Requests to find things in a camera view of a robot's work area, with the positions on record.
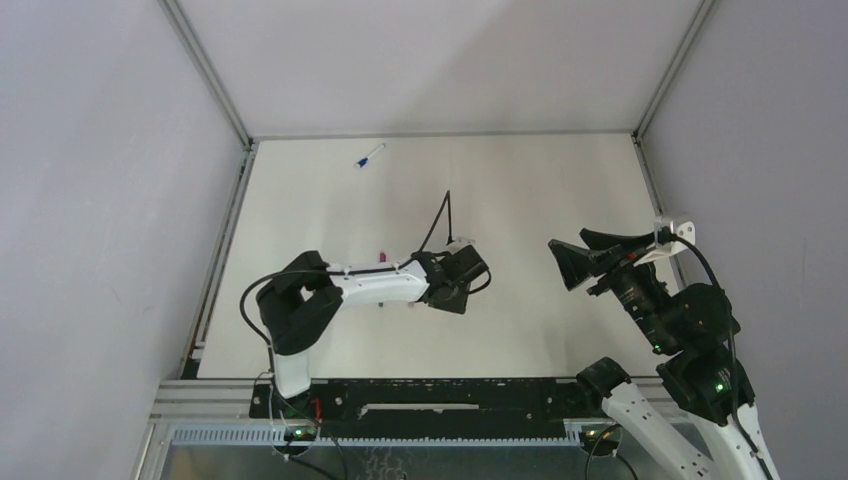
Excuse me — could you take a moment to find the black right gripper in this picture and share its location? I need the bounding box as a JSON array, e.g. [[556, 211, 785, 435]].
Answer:
[[547, 227, 676, 351]]

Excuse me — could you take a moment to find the white pen blue end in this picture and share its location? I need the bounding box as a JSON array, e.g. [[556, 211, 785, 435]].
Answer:
[[362, 143, 386, 161]]

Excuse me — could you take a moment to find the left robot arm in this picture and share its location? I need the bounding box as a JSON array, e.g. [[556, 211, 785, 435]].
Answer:
[[243, 243, 492, 417]]

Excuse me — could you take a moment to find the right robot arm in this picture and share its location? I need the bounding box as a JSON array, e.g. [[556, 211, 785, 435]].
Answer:
[[548, 222, 779, 479]]

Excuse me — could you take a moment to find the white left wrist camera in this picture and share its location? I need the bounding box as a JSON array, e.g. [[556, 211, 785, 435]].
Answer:
[[446, 237, 475, 252]]

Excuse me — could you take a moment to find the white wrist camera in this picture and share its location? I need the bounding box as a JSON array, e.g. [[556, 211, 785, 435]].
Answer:
[[634, 214, 696, 266], [446, 237, 475, 252]]

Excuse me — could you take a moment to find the black left camera cable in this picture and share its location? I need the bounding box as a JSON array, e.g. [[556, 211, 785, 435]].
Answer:
[[239, 190, 493, 399]]

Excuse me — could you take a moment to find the black camera cable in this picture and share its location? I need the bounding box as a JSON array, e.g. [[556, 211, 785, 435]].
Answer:
[[655, 227, 776, 480], [239, 190, 493, 399]]

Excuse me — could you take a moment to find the black right camera cable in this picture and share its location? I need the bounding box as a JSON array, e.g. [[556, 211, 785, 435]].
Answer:
[[655, 227, 776, 480]]

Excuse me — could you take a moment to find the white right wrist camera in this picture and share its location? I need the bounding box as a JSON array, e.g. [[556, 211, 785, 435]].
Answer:
[[634, 214, 696, 266]]

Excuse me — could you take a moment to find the aluminium frame rail right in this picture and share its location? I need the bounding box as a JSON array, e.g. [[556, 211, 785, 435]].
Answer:
[[632, 0, 720, 293]]

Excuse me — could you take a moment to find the aluminium frame rail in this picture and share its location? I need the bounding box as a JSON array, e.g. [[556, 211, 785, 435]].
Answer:
[[632, 0, 720, 293], [158, 0, 260, 379]]

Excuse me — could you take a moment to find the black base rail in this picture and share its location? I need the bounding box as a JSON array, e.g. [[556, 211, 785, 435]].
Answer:
[[248, 377, 605, 438]]

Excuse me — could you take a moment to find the aluminium frame rail left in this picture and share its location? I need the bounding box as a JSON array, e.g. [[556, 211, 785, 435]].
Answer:
[[158, 0, 260, 379]]

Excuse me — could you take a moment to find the grey cable duct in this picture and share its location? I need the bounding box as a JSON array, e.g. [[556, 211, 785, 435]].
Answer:
[[170, 422, 605, 447]]

